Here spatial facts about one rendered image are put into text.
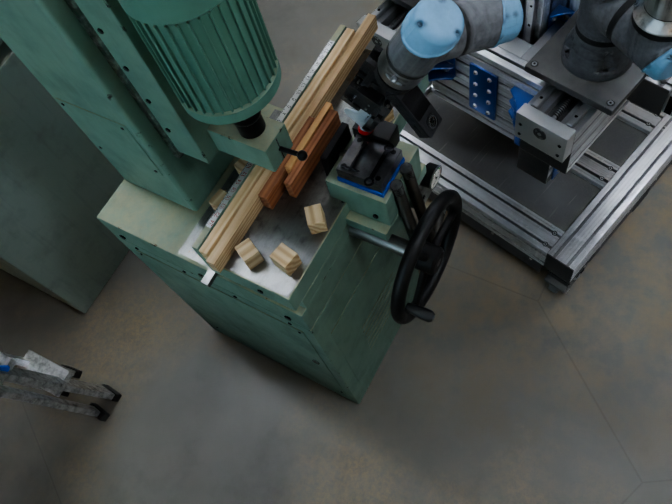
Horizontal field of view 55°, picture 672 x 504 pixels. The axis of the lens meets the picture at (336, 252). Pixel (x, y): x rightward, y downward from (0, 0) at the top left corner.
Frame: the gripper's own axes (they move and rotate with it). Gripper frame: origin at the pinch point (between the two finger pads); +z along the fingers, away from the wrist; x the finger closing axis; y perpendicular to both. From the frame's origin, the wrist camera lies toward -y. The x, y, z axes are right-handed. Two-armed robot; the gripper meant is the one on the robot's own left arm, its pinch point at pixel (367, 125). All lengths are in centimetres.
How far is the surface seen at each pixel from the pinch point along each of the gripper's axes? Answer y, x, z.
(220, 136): 21.8, 14.5, 8.6
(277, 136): 12.8, 10.5, 3.2
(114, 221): 35, 32, 47
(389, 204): -11.5, 9.4, 3.3
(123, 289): 34, 35, 139
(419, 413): -66, 27, 81
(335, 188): -1.7, 10.4, 8.8
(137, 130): 34.9, 21.5, 11.2
